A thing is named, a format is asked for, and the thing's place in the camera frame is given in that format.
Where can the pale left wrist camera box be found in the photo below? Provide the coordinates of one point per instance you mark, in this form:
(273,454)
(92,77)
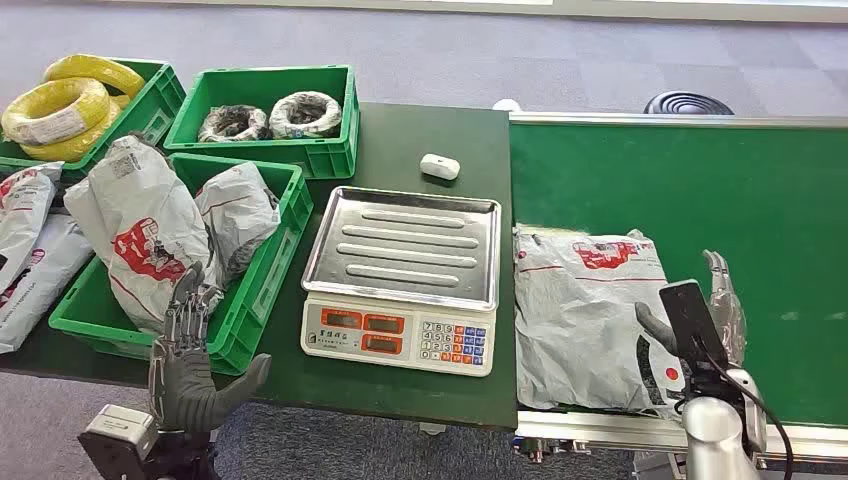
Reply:
(122,424)

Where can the dark green table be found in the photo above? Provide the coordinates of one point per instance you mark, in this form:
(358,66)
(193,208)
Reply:
(411,139)

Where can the crumpled grey courier package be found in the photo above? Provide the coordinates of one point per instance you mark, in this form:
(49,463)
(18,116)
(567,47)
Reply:
(238,212)

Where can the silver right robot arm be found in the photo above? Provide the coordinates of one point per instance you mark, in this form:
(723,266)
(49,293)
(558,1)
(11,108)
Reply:
(712,437)

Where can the black flat device on hand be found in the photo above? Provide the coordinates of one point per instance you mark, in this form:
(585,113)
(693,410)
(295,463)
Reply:
(692,321)

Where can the green crate with black coils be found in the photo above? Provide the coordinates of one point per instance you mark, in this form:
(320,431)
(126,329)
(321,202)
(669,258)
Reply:
(265,83)

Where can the green conveyor belt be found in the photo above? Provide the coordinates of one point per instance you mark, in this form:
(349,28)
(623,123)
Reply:
(729,192)

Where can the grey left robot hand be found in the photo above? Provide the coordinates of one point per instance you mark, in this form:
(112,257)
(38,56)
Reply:
(185,391)

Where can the large grey courier package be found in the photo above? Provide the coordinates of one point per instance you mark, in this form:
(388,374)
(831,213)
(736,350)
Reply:
(139,225)

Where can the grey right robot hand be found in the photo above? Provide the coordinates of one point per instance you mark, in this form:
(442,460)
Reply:
(729,311)

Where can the green crate with packages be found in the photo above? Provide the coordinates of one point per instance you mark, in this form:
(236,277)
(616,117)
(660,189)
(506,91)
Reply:
(265,291)

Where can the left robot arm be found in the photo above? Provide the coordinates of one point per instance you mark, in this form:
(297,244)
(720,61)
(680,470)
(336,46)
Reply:
(189,458)

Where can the grey courier package red logo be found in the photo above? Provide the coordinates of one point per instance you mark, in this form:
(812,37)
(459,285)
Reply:
(583,331)

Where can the small white oval device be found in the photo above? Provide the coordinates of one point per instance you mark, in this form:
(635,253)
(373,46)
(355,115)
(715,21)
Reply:
(440,166)

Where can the electronic weighing scale steel tray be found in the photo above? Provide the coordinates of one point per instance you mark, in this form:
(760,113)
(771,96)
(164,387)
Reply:
(404,265)

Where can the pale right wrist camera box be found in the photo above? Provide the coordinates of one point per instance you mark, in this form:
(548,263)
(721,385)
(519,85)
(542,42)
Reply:
(752,411)

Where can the black round ribbed object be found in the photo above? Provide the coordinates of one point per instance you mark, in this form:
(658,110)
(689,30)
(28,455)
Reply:
(688,104)

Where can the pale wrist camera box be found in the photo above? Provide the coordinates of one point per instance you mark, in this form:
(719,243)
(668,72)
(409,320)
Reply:
(122,424)
(752,411)

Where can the green crate with yellow coils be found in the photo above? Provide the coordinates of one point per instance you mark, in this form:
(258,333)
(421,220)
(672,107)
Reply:
(149,109)

